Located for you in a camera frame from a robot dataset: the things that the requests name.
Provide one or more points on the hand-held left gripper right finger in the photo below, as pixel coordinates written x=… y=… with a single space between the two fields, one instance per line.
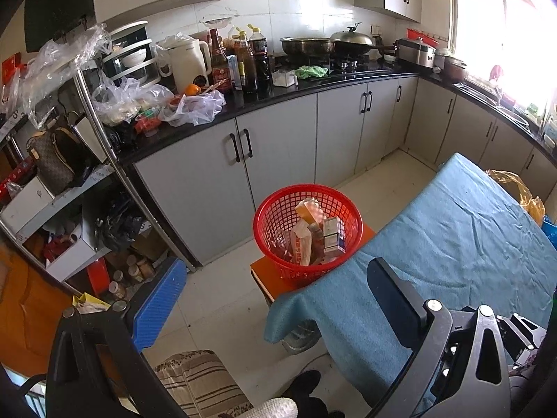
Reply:
x=400 y=309

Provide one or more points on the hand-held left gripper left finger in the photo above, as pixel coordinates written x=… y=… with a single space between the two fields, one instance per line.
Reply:
x=159 y=305

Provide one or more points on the white medicine box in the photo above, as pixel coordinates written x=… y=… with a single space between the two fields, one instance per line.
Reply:
x=334 y=235

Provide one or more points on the red white snack packet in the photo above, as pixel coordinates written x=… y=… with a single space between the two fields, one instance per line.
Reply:
x=302 y=244

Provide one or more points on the orange medicine box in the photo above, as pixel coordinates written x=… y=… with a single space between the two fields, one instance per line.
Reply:
x=310 y=213

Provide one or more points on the red plastic basket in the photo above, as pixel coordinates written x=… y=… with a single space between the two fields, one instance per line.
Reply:
x=272 y=226

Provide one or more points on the blue table cloth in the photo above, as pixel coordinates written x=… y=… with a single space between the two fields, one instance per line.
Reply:
x=435 y=235

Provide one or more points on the black plastic bag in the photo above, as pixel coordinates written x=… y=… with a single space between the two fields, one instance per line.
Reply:
x=119 y=226

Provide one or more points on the white cardboard box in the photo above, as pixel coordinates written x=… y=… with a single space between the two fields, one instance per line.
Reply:
x=72 y=252

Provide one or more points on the grey sneaker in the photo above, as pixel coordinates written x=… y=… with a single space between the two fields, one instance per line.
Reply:
x=302 y=337

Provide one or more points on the blue plastic bag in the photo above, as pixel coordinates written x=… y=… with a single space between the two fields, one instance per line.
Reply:
x=551 y=233

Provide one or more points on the orange stool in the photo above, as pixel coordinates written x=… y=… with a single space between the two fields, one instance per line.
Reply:
x=265 y=276

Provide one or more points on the black shoe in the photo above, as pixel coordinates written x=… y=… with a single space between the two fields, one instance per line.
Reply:
x=309 y=389

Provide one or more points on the yellow plastic bag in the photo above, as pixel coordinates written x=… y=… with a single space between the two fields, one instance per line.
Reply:
x=528 y=204

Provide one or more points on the white knitted cloth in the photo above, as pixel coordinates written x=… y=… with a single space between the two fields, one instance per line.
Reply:
x=278 y=408

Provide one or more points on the brown patterned handbag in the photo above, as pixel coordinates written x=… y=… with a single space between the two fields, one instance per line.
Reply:
x=56 y=161

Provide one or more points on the white plastic bag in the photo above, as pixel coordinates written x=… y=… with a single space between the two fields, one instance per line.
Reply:
x=198 y=109

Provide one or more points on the metal storage shelf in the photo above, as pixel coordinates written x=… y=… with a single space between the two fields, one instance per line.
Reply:
x=93 y=113

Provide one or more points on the grey lower kitchen cabinets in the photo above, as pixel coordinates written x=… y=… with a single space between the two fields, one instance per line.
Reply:
x=287 y=139

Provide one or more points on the clear plastic bag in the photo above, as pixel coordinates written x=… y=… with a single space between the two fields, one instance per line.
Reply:
x=126 y=100

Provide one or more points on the orange fruit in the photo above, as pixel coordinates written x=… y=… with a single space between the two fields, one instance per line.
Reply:
x=193 y=89

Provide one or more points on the white electric kettle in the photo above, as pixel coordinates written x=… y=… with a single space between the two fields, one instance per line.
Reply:
x=187 y=63

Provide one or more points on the brown cooking pot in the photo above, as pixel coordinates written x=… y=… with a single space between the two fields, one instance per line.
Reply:
x=454 y=69

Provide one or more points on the gas stove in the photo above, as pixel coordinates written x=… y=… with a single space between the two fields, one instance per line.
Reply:
x=359 y=66

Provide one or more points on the red label sauce bottle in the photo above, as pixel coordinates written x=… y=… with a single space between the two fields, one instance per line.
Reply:
x=219 y=65

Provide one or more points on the white dish cabinet appliance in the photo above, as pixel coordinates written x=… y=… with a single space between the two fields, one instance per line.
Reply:
x=130 y=56

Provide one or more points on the brown sauce bottle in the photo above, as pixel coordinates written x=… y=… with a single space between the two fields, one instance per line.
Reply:
x=248 y=67

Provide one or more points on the silver rice cooker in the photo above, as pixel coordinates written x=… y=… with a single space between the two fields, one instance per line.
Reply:
x=415 y=52

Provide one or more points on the small white container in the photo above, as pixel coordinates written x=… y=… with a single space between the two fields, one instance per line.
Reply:
x=285 y=78

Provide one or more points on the crumpled clear plastic sheet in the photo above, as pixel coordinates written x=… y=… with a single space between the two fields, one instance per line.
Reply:
x=56 y=61

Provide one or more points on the black wok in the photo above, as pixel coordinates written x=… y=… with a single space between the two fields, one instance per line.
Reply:
x=352 y=41

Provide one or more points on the red plastic basin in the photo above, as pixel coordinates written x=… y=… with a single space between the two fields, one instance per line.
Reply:
x=420 y=34

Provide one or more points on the steel pot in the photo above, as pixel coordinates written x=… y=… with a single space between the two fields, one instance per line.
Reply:
x=304 y=47

